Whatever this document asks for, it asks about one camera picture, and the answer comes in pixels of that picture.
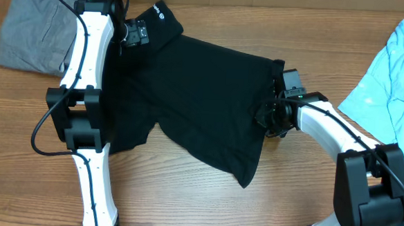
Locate black t-shirt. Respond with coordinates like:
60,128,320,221
102,1,284,187

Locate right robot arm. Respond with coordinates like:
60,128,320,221
255,69,404,226

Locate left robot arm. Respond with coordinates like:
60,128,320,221
45,0,149,226

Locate folded grey trousers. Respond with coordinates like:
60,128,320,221
0,0,77,77

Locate light blue t-shirt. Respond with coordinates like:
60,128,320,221
338,20,404,155

